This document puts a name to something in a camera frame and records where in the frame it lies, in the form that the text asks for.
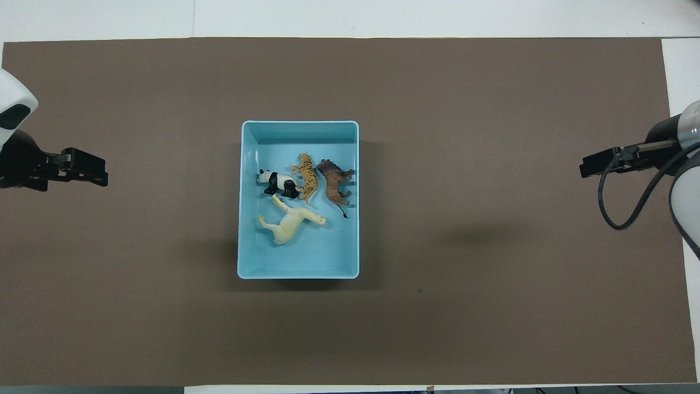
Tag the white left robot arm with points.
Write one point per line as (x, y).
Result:
(13, 104)

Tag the brown table mat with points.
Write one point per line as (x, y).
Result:
(437, 328)

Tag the light blue storage box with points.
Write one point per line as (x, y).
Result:
(301, 257)

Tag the black white panda toy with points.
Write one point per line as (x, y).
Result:
(279, 181)

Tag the cream llama toy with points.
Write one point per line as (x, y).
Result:
(290, 224)

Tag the brown lion toy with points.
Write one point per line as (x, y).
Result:
(332, 183)

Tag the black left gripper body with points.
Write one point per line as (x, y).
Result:
(22, 164)

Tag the orange striped tiger toy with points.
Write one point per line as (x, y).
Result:
(308, 175)

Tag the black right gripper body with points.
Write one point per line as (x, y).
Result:
(667, 137)

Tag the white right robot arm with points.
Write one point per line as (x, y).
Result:
(690, 191)

